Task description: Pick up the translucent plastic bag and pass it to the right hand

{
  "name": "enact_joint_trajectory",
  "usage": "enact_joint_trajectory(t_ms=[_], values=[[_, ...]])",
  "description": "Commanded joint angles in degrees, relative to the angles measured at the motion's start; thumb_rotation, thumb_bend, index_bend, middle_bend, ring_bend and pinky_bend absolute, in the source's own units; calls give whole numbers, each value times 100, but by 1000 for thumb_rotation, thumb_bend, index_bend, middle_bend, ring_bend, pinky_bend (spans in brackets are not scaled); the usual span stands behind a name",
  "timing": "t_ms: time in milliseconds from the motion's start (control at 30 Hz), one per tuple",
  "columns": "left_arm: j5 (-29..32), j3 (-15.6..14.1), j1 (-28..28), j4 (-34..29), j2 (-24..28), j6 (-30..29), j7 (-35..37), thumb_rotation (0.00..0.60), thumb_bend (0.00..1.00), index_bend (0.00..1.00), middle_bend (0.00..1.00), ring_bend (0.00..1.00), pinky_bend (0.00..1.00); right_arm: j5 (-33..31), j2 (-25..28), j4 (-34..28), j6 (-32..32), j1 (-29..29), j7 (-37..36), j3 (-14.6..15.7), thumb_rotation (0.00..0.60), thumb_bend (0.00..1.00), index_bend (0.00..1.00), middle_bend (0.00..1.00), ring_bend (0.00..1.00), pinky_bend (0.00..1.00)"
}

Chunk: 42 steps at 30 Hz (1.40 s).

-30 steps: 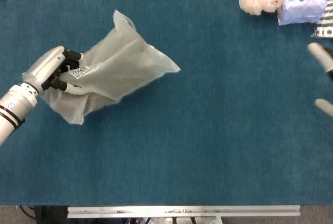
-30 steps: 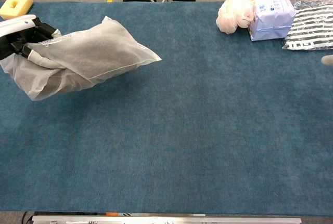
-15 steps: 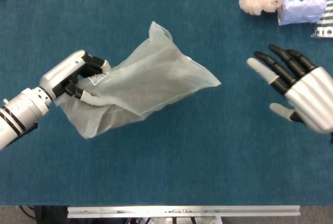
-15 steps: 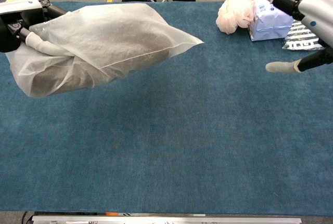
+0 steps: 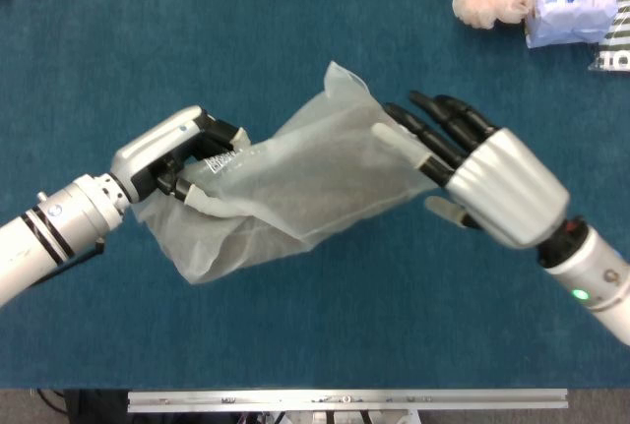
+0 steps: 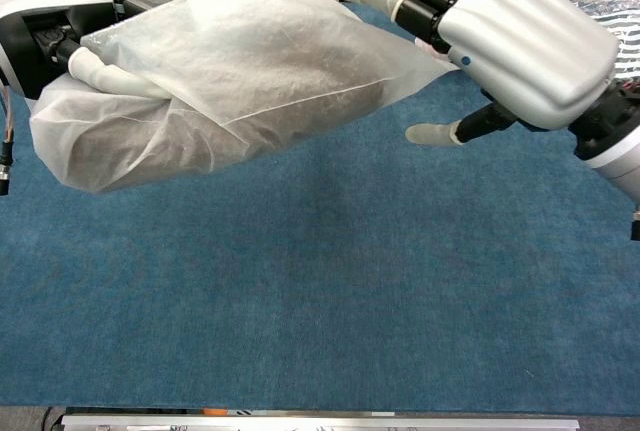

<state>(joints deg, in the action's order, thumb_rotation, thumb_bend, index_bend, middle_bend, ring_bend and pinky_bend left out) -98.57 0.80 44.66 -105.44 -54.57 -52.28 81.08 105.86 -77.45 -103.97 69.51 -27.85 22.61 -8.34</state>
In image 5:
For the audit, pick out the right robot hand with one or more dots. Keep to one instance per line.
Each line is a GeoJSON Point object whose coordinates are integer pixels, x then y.
{"type": "Point", "coordinates": [502, 183]}

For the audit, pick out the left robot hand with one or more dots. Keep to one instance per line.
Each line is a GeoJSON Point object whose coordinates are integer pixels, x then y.
{"type": "Point", "coordinates": [162, 153]}

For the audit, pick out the translucent white plastic bag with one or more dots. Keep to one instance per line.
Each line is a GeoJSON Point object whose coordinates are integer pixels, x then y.
{"type": "Point", "coordinates": [305, 183]}

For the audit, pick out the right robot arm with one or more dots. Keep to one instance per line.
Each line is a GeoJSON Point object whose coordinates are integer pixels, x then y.
{"type": "Point", "coordinates": [590, 271]}

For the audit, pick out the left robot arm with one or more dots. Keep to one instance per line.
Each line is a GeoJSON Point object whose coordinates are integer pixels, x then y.
{"type": "Point", "coordinates": [54, 227]}

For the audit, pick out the black white striped bag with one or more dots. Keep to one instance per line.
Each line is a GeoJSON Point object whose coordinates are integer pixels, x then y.
{"type": "Point", "coordinates": [615, 50]}

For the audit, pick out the white tissue pack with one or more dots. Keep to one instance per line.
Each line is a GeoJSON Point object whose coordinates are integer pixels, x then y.
{"type": "Point", "coordinates": [571, 1]}

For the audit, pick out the aluminium frame rail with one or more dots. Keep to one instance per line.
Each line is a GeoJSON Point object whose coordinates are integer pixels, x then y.
{"type": "Point", "coordinates": [344, 400]}

